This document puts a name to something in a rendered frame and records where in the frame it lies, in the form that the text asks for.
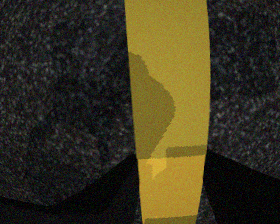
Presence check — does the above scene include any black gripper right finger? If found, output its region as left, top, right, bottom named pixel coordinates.
left=203, top=151, right=280, bottom=224

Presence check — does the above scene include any yellow bar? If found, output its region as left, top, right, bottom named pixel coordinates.
left=124, top=0, right=211, bottom=224

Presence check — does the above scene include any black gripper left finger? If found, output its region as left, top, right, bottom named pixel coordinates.
left=0, top=153, right=140, bottom=224

